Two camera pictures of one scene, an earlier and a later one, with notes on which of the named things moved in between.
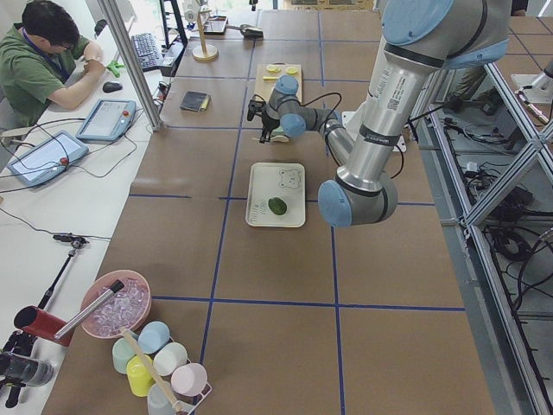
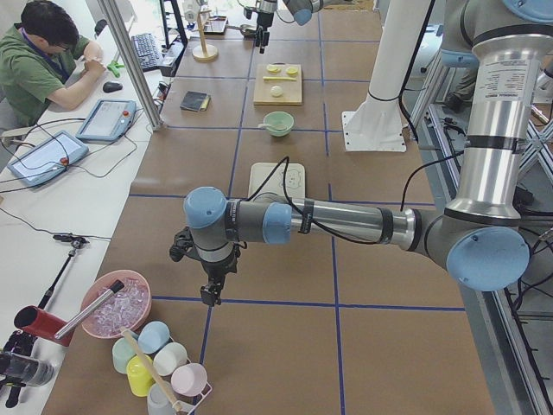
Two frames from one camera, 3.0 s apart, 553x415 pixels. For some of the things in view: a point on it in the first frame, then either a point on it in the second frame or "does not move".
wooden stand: [203, 52] does not move
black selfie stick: [76, 242] does not move
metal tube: [117, 286] does not move
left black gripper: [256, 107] → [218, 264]
